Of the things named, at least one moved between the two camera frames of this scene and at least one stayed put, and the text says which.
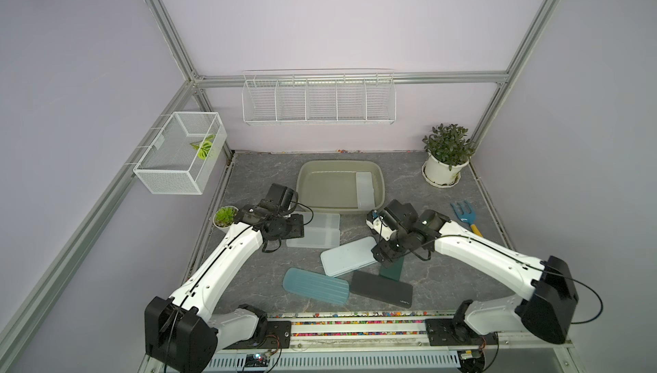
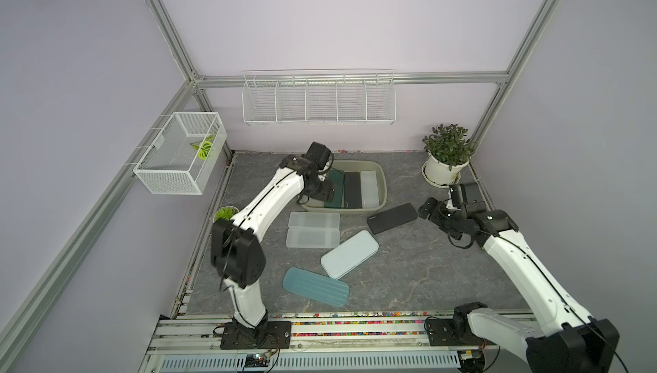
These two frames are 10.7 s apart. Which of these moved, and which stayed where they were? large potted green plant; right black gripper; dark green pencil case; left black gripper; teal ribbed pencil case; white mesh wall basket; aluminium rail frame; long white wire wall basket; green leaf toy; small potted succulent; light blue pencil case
Moved: left black gripper; dark green pencil case; right black gripper
Stayed: light blue pencil case; green leaf toy; large potted green plant; aluminium rail frame; long white wire wall basket; teal ribbed pencil case; small potted succulent; white mesh wall basket
